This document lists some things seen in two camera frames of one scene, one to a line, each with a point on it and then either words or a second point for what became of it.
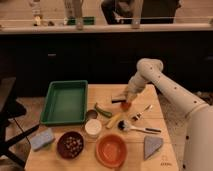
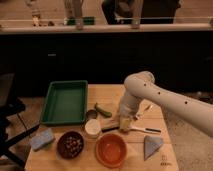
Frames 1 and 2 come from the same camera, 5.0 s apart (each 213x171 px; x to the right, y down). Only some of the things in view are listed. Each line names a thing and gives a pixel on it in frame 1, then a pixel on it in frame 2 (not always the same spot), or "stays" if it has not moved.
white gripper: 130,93 → 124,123
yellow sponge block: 118,99 → 110,129
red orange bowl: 111,150 stays
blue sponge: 41,139 stays
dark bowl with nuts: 70,144 stays
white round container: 93,128 stays
